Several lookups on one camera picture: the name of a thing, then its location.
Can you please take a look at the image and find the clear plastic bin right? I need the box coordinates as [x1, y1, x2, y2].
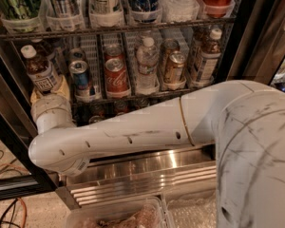
[161, 189, 217, 228]

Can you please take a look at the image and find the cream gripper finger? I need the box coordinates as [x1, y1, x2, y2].
[30, 88, 43, 104]
[54, 75, 70, 100]

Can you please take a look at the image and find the silver can top shelf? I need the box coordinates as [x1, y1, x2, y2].
[47, 0, 85, 31]

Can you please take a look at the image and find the top wire shelf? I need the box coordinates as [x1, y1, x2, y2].
[0, 16, 236, 41]

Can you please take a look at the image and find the steel fridge base grille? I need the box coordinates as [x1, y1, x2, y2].
[56, 144, 216, 210]

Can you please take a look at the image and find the middle wire shelf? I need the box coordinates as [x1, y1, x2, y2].
[71, 87, 200, 107]

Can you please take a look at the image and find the clear plastic bin left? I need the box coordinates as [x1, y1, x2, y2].
[63, 197, 167, 228]

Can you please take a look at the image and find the gold can shelf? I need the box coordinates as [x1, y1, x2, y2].
[88, 115, 105, 124]
[160, 38, 180, 72]
[163, 51, 186, 90]

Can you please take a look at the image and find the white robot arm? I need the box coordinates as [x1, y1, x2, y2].
[28, 80, 285, 228]

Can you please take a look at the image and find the blue pepsi can middle shelf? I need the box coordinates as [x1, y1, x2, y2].
[68, 60, 95, 102]

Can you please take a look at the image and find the clear plastic bin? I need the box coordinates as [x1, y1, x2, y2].
[161, 189, 217, 228]
[63, 197, 167, 228]

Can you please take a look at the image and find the orange cable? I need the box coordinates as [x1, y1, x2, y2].
[0, 162, 30, 228]

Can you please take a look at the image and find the red coca-cola can front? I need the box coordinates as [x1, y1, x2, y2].
[104, 58, 130, 98]

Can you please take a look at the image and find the red coca-cola can rear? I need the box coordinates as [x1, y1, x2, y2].
[104, 45, 124, 61]

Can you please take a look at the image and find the gold can bottom shelf left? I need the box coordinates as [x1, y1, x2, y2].
[88, 115, 105, 124]

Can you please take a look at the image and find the gold can middle shelf rear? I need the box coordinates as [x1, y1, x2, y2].
[160, 38, 180, 72]

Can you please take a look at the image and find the wire shelf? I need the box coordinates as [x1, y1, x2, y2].
[71, 87, 200, 107]
[0, 16, 236, 41]

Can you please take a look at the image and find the right fridge door frame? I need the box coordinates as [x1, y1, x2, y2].
[215, 0, 285, 85]

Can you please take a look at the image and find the black cable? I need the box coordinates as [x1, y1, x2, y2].
[0, 135, 20, 228]

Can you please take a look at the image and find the gold can middle shelf front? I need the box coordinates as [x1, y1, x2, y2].
[163, 51, 186, 90]

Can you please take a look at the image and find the white label bottle top shelf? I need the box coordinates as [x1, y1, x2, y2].
[88, 0, 124, 28]

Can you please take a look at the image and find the tea bottle white cap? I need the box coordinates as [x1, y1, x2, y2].
[21, 45, 61, 92]
[192, 28, 222, 83]

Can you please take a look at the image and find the green bottle top shelf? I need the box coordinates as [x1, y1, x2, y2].
[0, 0, 46, 34]

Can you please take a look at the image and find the clear water bottle top shelf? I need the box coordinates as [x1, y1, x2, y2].
[160, 0, 200, 23]

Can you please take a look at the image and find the blue can rear middle shelf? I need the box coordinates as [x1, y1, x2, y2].
[67, 47, 86, 63]

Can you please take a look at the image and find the red coca-cola can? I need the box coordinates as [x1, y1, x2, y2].
[104, 58, 130, 98]
[104, 45, 124, 61]

